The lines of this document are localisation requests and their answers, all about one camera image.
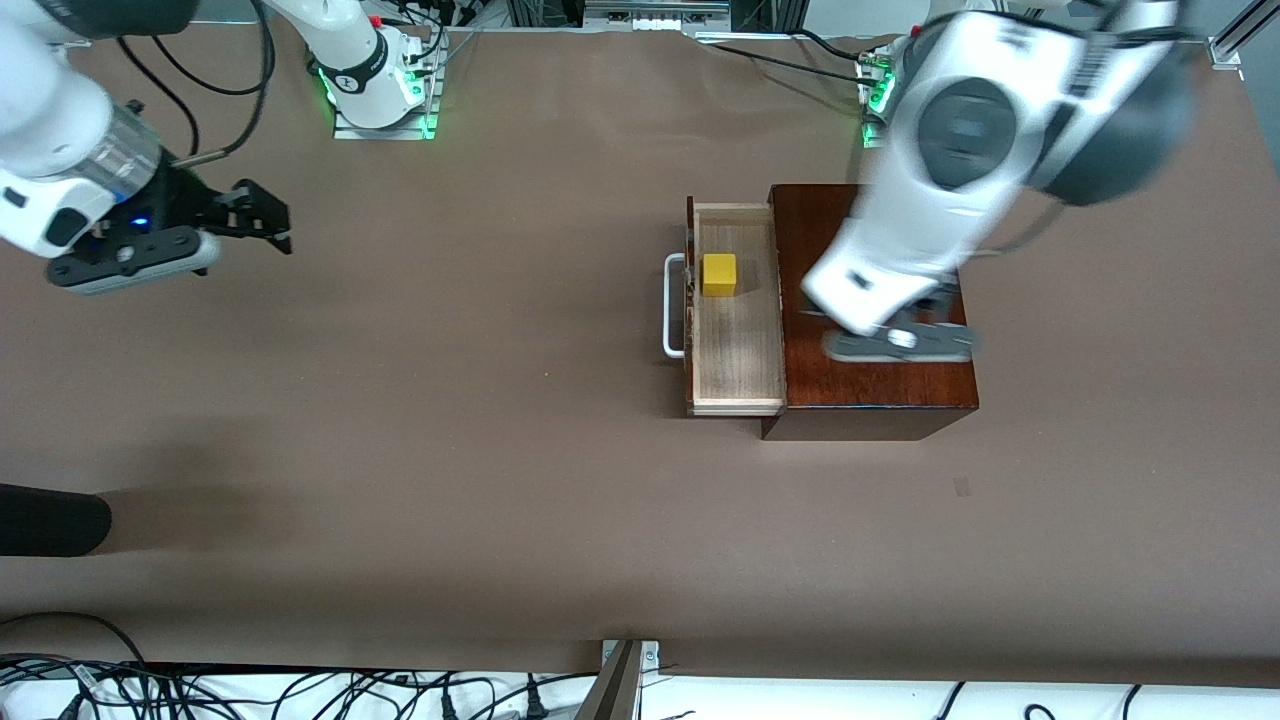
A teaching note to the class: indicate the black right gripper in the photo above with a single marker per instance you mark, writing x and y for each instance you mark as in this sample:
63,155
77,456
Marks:
186,200

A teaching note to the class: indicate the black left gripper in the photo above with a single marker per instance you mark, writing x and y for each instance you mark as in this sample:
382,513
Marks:
924,304

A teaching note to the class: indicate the yellow block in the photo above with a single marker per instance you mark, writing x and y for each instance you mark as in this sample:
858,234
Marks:
719,275

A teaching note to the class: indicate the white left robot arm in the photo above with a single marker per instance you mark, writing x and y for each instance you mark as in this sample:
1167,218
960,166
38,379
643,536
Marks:
960,130

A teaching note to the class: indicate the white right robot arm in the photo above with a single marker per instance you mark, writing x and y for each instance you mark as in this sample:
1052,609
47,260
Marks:
50,110

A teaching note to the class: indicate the dark red wooden cabinet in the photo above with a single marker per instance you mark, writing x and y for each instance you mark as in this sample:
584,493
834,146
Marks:
880,385

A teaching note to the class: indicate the brown table cover sheet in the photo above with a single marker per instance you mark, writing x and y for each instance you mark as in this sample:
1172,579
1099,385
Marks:
400,450

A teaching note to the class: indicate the black ribbed cylinder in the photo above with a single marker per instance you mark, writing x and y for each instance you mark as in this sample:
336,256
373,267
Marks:
50,520

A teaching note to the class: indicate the aluminium corner profile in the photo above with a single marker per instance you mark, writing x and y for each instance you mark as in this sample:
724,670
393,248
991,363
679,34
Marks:
1228,50

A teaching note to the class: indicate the silver angle bracket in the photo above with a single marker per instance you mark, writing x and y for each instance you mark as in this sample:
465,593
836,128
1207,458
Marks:
650,655

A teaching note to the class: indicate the dark aluminium profile post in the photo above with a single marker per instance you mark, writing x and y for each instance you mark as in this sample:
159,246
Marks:
610,695

